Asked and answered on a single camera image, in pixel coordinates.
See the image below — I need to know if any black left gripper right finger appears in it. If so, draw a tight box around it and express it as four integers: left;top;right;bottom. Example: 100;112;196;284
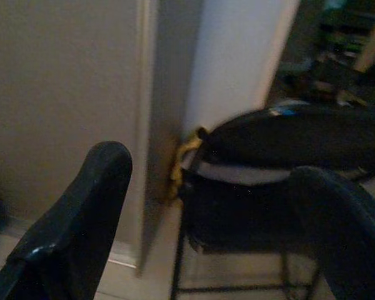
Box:
289;165;375;300

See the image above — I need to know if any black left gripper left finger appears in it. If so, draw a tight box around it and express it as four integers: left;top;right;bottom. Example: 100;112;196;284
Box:
0;140;134;300

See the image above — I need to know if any black folding chair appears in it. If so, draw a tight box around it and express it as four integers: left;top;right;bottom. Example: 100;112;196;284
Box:
170;104;375;300

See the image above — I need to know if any grey wardrobe door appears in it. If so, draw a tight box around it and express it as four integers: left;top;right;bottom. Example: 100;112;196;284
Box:
0;0;151;273

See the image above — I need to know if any yellow rope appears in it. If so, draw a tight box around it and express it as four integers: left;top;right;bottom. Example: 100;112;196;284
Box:
170;126;209;201

